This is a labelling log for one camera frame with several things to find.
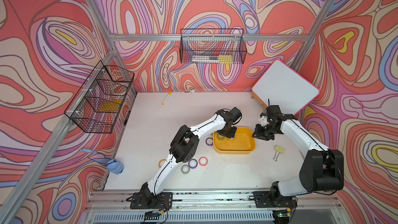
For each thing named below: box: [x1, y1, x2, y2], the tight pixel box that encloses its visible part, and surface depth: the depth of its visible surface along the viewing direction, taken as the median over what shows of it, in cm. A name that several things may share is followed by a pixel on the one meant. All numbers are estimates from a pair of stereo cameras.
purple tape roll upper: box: [205, 136, 214, 147], surface depth 95 cm
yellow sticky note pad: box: [273, 144, 286, 154], surface depth 92 cm
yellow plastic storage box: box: [212, 126, 257, 155], surface depth 95 cm
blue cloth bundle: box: [79, 148, 125, 175], surface depth 79 cm
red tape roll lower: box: [198, 156, 209, 167], surface depth 88 cm
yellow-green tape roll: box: [217, 133, 225, 142], surface depth 95 cm
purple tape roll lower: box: [188, 158, 198, 169], surface depth 86 cm
